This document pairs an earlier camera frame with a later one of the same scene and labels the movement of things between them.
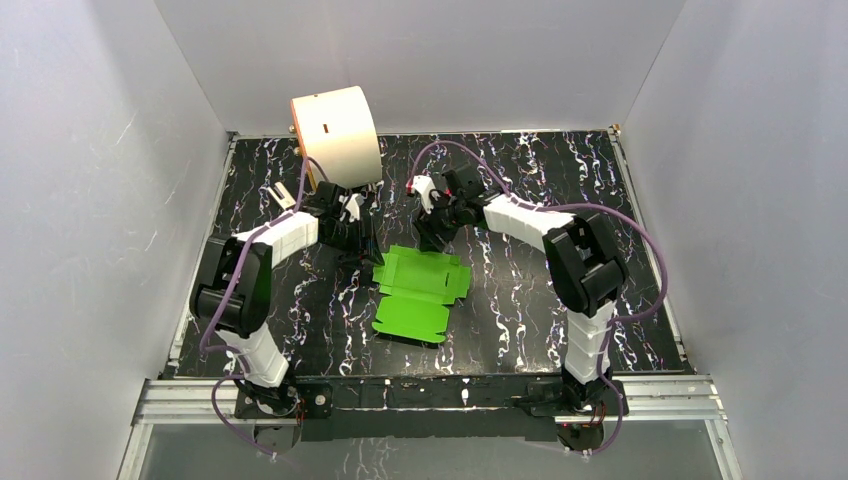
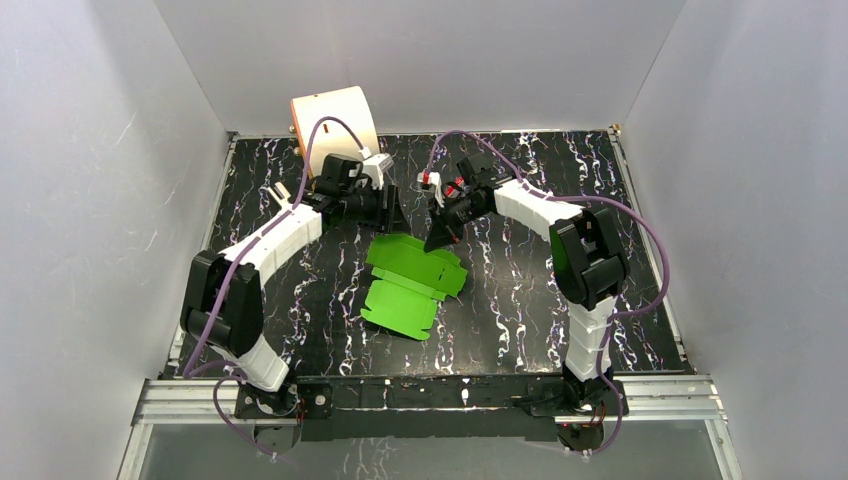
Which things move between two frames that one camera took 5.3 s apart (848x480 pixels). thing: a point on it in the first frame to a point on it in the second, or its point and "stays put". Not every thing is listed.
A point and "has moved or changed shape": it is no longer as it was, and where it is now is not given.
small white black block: (285, 202) stays put
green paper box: (421, 286) has moved or changed shape
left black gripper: (351, 237) to (385, 208)
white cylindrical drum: (337, 129) stays put
